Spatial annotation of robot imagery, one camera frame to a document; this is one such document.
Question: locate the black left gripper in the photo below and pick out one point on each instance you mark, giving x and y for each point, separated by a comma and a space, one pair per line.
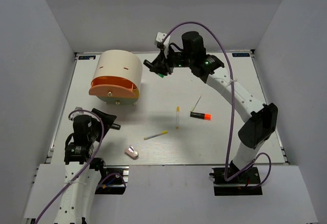
108, 120

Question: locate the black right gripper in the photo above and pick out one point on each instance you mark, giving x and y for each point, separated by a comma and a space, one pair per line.
162, 64

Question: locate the pink black highlighter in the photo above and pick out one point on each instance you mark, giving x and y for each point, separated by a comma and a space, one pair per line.
115, 126

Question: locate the orange black highlighter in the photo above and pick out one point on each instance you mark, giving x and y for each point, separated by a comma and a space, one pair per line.
203, 116

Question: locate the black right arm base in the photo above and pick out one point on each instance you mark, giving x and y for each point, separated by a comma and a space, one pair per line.
245, 184

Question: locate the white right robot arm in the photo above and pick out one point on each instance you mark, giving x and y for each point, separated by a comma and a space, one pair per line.
259, 118

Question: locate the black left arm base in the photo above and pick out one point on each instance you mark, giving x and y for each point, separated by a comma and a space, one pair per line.
113, 179

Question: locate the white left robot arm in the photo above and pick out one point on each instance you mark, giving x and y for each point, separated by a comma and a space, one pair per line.
83, 169

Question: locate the pink white eraser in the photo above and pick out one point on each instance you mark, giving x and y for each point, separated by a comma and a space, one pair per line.
132, 152

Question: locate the beige orange drawer container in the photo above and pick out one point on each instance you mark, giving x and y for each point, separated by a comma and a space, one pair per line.
117, 78

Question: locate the white yellow pen upright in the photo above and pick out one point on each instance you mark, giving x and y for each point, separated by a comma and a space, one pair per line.
177, 117

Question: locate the thin white yellow pen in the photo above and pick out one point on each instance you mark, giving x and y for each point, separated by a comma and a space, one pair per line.
196, 103

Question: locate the white yellow pen lower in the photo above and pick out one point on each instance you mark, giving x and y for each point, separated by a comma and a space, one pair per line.
155, 135

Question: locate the blue left corner label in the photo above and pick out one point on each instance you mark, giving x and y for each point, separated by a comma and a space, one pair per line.
87, 57

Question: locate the blue corner label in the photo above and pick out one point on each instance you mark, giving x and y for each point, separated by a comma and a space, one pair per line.
240, 55
87, 57

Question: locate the blue right corner label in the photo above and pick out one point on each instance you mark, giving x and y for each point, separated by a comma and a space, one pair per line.
240, 55

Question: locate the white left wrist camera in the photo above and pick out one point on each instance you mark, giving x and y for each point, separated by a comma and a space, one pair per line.
76, 112

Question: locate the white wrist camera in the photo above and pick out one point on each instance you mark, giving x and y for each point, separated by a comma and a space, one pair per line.
76, 112
162, 42

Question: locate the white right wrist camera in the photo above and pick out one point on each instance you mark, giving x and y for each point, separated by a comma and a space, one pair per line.
162, 42

